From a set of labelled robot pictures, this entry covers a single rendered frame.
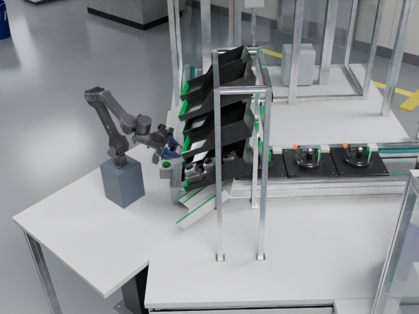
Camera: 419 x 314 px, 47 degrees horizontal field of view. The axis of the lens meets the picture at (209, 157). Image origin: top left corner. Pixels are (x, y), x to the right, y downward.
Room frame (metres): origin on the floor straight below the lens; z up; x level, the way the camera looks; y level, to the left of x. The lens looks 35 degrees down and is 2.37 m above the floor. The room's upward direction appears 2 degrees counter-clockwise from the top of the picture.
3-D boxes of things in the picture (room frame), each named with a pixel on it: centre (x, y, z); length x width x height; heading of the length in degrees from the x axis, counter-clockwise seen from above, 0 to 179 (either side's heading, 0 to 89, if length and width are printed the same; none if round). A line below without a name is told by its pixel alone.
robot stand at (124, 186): (1.84, 0.42, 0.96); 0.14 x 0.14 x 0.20; 47
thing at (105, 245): (1.80, 0.39, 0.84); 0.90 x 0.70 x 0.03; 137
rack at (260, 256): (1.57, -0.12, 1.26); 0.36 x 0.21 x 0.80; 179
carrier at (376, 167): (1.92, -0.74, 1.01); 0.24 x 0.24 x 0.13; 89
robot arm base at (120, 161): (1.83, 0.42, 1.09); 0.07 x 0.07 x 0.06; 47
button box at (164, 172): (2.02, 0.22, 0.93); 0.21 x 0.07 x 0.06; 179
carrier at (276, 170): (1.93, -0.25, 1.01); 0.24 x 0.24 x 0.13; 89
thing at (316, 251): (1.93, -0.44, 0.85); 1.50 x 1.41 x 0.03; 179
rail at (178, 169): (2.21, 0.15, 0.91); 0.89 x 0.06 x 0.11; 179
